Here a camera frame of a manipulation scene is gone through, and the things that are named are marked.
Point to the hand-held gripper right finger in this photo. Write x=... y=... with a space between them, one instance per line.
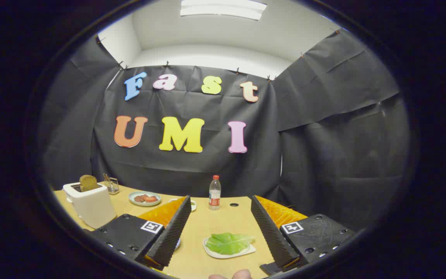
x=270 y=236

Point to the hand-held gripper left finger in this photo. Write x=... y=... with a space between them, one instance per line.
x=170 y=236

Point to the green lettuce leaf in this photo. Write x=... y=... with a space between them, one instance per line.
x=229 y=243

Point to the brown bread slice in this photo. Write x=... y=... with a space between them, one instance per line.
x=88 y=183

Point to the blue round plate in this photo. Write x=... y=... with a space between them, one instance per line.
x=177 y=244

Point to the white sectioned seasoning dish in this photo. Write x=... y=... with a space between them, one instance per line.
x=194 y=205

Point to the red tomato slice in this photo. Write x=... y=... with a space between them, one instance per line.
x=151 y=198

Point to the brown meat patty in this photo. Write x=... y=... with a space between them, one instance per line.
x=139 y=198

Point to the white square plate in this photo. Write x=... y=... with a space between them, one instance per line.
x=217 y=254

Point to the pale green round plate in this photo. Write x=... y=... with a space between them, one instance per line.
x=134 y=201

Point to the clear bottle red label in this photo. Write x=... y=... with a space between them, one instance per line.
x=215 y=193

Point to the white toaster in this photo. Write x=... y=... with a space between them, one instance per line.
x=93 y=205

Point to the black backdrop cloth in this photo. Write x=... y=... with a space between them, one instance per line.
x=323 y=135

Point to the ceiling light panel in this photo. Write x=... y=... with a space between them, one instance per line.
x=223 y=8

